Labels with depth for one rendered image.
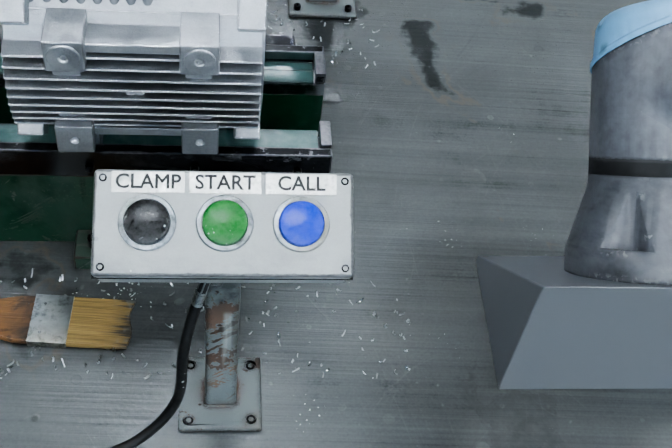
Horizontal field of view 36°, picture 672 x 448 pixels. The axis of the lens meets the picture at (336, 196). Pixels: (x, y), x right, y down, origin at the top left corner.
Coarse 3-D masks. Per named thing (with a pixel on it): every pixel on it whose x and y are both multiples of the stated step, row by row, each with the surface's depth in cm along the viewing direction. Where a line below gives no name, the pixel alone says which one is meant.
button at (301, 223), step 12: (300, 204) 68; (312, 204) 68; (288, 216) 67; (300, 216) 67; (312, 216) 68; (288, 228) 67; (300, 228) 67; (312, 228) 67; (288, 240) 67; (300, 240) 67; (312, 240) 67
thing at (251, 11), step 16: (0, 0) 76; (16, 0) 76; (240, 0) 78; (256, 0) 78; (0, 16) 76; (16, 16) 76; (240, 16) 78; (256, 16) 78; (32, 128) 85; (240, 128) 87; (256, 128) 87
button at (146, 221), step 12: (132, 204) 66; (144, 204) 66; (156, 204) 67; (132, 216) 66; (144, 216) 66; (156, 216) 66; (168, 216) 67; (132, 228) 66; (144, 228) 66; (156, 228) 66; (168, 228) 67; (132, 240) 66; (144, 240) 66; (156, 240) 66
